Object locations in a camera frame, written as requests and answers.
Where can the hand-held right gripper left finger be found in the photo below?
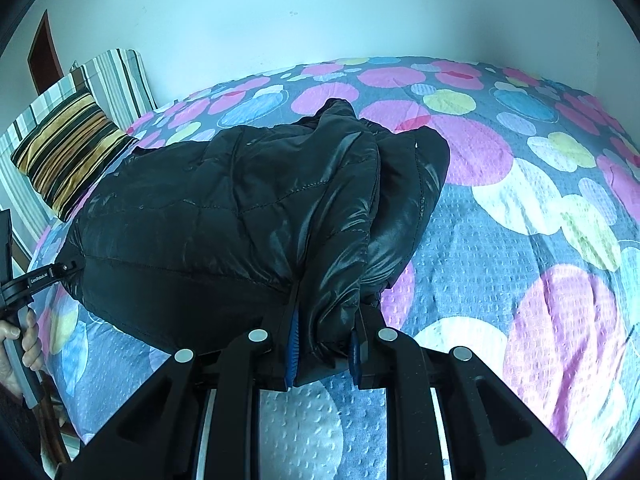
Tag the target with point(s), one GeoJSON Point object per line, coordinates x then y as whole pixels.
{"type": "Point", "coordinates": [293, 342]}

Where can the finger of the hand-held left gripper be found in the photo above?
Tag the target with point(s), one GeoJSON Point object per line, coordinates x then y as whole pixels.
{"type": "Point", "coordinates": [55, 272]}

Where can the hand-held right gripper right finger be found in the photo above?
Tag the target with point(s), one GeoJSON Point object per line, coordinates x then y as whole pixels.
{"type": "Point", "coordinates": [356, 355]}

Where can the black puffer jacket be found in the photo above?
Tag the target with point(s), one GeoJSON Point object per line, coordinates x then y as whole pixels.
{"type": "Point", "coordinates": [240, 210]}

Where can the person's left hand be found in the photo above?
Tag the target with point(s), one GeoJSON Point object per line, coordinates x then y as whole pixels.
{"type": "Point", "coordinates": [31, 340]}

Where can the grey white striped pillow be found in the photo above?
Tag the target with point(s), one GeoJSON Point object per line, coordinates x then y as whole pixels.
{"type": "Point", "coordinates": [117, 82]}
{"type": "Point", "coordinates": [22, 200]}

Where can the yellow black striped cushion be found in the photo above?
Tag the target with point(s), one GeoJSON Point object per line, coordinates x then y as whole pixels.
{"type": "Point", "coordinates": [70, 150]}

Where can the polka dot bedspread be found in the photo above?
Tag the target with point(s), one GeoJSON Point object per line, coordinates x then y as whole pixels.
{"type": "Point", "coordinates": [500, 240]}

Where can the dark wooden headboard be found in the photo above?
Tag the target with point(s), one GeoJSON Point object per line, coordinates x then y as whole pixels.
{"type": "Point", "coordinates": [42, 55]}

